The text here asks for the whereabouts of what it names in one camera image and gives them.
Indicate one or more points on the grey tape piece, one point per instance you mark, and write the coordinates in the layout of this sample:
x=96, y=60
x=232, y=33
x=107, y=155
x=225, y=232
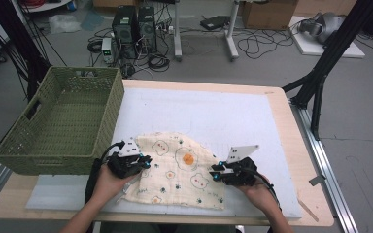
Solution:
x=316, y=180

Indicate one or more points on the person's dark trousers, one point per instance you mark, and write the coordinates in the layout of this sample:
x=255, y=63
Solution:
x=175, y=229

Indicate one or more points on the small white power supply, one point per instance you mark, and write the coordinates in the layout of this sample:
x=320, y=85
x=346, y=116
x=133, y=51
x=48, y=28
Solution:
x=107, y=48

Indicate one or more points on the cream printed cloth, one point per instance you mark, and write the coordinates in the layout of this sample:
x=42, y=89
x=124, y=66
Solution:
x=175, y=181

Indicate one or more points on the black metal stand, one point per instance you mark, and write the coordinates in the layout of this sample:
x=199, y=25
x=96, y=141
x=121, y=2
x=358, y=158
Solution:
x=336, y=45
x=16, y=32

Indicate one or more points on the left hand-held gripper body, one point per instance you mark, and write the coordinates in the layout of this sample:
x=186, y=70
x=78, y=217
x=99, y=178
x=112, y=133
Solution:
x=124, y=165

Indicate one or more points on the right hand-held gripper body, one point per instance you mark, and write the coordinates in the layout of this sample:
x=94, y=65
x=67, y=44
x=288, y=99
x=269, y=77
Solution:
x=241, y=173

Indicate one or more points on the person's right hand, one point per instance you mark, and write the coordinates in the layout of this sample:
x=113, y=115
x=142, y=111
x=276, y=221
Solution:
x=264, y=195

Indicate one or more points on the grey helmet device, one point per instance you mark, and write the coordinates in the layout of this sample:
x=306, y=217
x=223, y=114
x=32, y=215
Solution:
x=330, y=26

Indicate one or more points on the white desk leg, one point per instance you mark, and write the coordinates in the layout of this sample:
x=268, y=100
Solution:
x=177, y=32
x=230, y=39

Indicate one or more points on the thin wooden stick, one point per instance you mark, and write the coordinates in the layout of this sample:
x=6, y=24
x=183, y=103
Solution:
x=308, y=210

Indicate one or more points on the white grid mat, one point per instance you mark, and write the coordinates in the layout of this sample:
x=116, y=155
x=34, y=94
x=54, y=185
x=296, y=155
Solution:
x=191, y=106

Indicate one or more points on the white floor board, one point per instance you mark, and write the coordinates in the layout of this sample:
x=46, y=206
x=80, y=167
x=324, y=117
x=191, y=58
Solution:
x=314, y=48

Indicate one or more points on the slim black computer tower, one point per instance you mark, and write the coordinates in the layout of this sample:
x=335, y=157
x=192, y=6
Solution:
x=147, y=29

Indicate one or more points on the black flat device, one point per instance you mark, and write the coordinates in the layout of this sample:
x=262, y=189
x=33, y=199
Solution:
x=215, y=22

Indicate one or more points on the person's left hand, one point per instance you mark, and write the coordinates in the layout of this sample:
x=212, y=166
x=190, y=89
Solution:
x=108, y=186

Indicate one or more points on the large black computer tower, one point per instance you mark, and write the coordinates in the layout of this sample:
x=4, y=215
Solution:
x=124, y=32

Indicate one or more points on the brown cardboard box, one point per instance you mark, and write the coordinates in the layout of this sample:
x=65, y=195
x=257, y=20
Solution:
x=268, y=16

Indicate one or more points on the clear plastic bag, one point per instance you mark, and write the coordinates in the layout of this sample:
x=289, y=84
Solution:
x=63, y=23

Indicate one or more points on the green woven basket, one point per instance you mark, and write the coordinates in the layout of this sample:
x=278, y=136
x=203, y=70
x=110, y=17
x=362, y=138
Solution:
x=61, y=129

